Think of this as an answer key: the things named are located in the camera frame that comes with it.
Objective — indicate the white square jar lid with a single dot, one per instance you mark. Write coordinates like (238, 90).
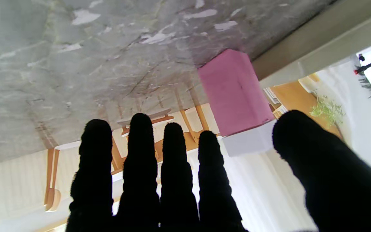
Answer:
(250, 140)

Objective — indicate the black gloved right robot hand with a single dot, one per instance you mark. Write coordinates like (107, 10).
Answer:
(140, 180)

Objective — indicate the leafy floor plant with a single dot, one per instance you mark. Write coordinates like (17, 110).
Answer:
(328, 111)

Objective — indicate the square pink jar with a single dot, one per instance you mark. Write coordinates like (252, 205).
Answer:
(233, 93)

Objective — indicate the wooden bookshelf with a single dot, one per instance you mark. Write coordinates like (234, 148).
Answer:
(296, 100)

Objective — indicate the slanted wooden chair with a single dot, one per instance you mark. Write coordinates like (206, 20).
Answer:
(52, 193)

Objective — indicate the wooden dining table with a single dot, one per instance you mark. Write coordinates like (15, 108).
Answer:
(190, 141)

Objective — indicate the wooden chair white seat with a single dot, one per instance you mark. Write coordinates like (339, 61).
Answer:
(308, 84)

